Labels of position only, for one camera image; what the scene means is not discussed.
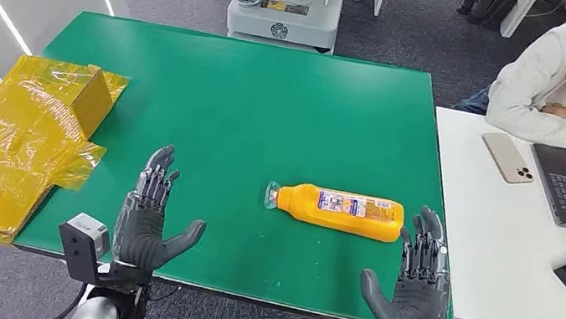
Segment orange plastic bottle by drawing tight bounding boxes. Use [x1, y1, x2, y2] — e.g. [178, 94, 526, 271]
[260, 177, 409, 245]

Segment yellow taped cardboard box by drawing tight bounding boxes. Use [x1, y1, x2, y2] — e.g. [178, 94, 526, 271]
[0, 49, 133, 260]

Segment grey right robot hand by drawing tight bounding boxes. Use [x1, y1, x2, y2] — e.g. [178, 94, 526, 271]
[353, 198, 464, 319]

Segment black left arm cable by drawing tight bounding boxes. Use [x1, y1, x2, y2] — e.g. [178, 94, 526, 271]
[46, 277, 90, 319]

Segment green table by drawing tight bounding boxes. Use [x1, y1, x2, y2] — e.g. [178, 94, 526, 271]
[8, 5, 494, 319]

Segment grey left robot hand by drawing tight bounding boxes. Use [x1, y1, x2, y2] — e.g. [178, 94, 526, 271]
[108, 139, 218, 281]

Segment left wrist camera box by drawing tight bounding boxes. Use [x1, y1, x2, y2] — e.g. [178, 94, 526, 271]
[51, 209, 116, 288]

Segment black cylindrical object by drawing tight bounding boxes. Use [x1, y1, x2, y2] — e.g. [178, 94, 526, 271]
[455, 0, 480, 18]
[466, 0, 502, 28]
[483, 0, 518, 34]

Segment beige smartphone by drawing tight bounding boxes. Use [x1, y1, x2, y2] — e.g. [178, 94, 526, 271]
[476, 129, 541, 188]

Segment person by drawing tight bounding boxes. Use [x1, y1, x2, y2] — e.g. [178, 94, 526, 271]
[448, 0, 566, 150]

